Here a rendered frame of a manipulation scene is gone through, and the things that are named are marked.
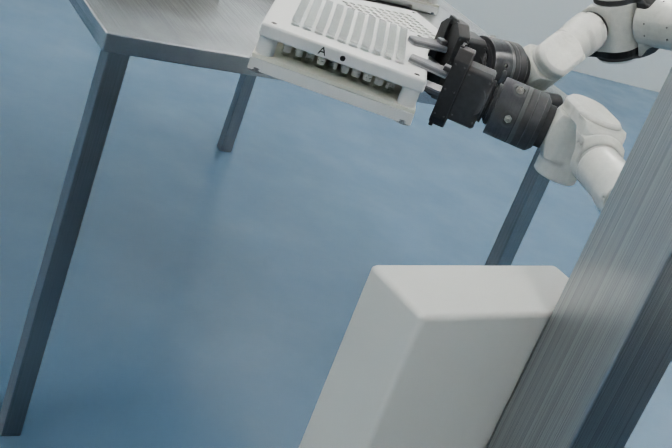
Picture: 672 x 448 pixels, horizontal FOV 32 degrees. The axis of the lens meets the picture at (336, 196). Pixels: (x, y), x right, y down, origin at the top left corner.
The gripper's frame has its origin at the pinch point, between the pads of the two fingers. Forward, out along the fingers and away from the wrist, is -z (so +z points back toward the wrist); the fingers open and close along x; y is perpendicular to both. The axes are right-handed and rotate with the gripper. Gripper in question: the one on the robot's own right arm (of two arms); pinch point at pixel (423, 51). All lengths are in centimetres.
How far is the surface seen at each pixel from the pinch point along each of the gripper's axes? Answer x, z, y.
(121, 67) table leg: 25, -31, 36
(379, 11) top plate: 11, 26, 52
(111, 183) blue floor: 106, 24, 145
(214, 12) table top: 19, -8, 54
